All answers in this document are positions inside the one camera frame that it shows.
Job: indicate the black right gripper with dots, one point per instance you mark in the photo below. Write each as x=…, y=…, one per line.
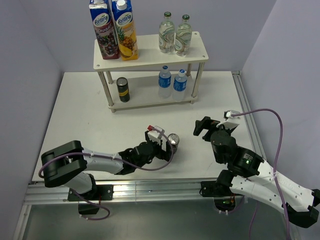
x=205, y=123

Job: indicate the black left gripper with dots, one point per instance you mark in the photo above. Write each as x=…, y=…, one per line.
x=165, y=155

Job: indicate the dark can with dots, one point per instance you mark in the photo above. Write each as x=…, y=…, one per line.
x=174, y=140
x=123, y=89

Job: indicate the Pocari Sweat bottle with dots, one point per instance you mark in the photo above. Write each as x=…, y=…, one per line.
x=164, y=82
x=179, y=86

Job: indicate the chang soda bottle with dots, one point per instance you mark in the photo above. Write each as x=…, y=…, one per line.
x=183, y=36
x=166, y=34

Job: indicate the Chang soda bottle front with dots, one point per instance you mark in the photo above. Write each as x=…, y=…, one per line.
x=166, y=34

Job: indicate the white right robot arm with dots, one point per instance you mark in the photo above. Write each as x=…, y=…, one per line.
x=248, y=174

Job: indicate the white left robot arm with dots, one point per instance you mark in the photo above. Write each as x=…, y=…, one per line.
x=71, y=164

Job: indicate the beige two-tier shelf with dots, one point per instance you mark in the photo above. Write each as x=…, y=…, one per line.
x=142, y=74

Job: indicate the pineapple juice carton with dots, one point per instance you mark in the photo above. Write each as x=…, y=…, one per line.
x=125, y=29

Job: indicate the grape juice carton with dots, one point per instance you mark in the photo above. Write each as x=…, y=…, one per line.
x=104, y=29

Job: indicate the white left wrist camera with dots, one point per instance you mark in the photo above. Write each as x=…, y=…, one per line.
x=155, y=134

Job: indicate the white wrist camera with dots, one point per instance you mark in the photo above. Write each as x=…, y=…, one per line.
x=230, y=118
x=155, y=134

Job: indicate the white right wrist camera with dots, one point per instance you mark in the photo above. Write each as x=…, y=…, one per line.
x=230, y=118

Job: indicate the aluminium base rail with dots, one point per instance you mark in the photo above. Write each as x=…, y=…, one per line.
x=123, y=191

